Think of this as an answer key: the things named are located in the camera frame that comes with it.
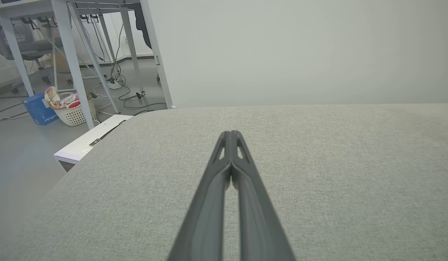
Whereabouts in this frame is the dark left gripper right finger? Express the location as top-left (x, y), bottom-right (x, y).
top-left (229, 130), bottom-right (296, 261)

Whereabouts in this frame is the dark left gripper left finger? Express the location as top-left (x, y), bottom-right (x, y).
top-left (168, 131), bottom-right (232, 261)

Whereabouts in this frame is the grey fabric sofa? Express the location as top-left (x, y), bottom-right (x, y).
top-left (0, 103), bottom-right (448, 261)

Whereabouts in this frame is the white equipment box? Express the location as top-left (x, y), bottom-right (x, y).
top-left (54, 114), bottom-right (134, 171)

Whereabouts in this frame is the white woven laundry basket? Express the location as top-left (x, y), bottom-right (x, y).
top-left (52, 92), bottom-right (97, 127)

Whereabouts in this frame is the white partition panel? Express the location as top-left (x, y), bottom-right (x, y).
top-left (141, 0), bottom-right (448, 109)

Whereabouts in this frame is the mixed clothes pile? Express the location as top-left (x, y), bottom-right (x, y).
top-left (44, 86), bottom-right (81, 110)

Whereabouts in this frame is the blue cardboard box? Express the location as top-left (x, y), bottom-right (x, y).
top-left (22, 93), bottom-right (59, 126)

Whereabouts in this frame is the grey office chair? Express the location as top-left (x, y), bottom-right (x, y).
top-left (0, 18), bottom-right (63, 96)

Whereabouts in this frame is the black box handle strap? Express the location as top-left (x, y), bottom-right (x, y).
top-left (89, 121), bottom-right (126, 146)

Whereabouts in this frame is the black floor cable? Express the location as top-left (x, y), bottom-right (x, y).
top-left (117, 22), bottom-right (168, 111)

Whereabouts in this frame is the white metal desk frame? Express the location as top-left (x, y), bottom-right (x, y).
top-left (0, 0), bottom-right (145, 130)

